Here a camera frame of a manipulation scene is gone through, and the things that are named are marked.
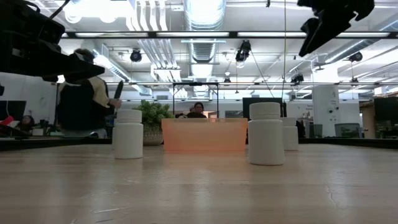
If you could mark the black overhead frame bar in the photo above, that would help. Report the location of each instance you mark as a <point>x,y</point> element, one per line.
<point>233,34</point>

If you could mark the small white planter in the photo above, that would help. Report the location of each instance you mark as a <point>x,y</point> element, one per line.
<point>38,132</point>

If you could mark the silver ventilation duct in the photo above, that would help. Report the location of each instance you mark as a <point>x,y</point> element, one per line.
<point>203,18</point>

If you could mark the white pillar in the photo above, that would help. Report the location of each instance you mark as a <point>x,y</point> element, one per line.
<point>325,124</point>

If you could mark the black handheld object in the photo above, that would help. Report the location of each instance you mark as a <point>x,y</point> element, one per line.
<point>118,90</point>

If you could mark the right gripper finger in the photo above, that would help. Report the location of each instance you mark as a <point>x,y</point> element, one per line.
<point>329,29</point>
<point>312,26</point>

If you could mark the black background rig frame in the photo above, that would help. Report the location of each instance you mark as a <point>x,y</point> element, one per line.
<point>195,83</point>

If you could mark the grey office chair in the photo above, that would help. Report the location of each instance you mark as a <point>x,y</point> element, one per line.
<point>346,130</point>

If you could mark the black ceiling spotlight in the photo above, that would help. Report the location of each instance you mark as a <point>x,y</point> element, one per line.
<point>297,78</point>
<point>243,49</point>
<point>355,56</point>
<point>136,56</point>

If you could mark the red object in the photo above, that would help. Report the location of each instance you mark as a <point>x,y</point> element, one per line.
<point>7,120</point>

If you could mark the translucent orange plastic basket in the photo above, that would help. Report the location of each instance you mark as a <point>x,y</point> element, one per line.
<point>203,135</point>

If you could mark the green potted plant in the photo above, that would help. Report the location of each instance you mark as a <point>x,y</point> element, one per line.
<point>154,115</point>

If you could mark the person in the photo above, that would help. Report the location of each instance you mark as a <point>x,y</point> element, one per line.
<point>81,109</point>
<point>198,109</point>
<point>28,121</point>

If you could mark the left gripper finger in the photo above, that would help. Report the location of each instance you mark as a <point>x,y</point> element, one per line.
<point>80,58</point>
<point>77,71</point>

